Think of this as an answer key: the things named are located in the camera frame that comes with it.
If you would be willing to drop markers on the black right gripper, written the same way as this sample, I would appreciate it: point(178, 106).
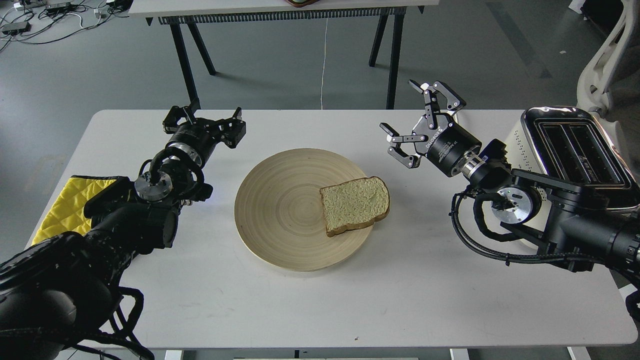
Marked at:
point(436, 136)

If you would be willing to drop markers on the white office chair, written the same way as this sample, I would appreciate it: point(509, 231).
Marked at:
point(593, 87)

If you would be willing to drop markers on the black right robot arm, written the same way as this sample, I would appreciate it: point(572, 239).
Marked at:
point(474, 222)

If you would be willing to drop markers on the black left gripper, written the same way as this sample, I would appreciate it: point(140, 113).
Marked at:
point(197, 137)

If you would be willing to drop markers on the brown object on background table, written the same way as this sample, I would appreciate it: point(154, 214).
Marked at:
point(300, 3)

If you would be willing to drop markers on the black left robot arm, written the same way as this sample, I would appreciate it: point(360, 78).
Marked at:
point(66, 289)

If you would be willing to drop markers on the round wooden plate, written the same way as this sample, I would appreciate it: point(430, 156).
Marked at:
point(278, 210)

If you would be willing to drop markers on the yellow quilted cloth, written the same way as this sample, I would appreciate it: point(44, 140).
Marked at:
point(67, 212)

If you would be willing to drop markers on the cream and chrome toaster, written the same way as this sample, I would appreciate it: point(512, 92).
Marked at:
point(571, 192)

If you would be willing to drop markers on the background table with black legs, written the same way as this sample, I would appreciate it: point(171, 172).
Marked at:
point(176, 13)

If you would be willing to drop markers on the slice of brown bread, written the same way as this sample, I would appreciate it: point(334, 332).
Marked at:
point(354, 204)

